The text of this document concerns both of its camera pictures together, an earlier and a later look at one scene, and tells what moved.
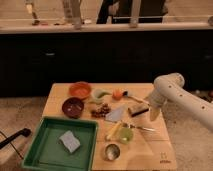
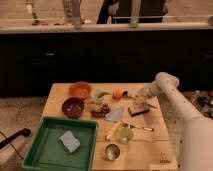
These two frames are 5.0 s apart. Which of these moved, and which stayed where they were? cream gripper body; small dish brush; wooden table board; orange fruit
Moved: cream gripper body
Stayed: orange fruit; wooden table board; small dish brush
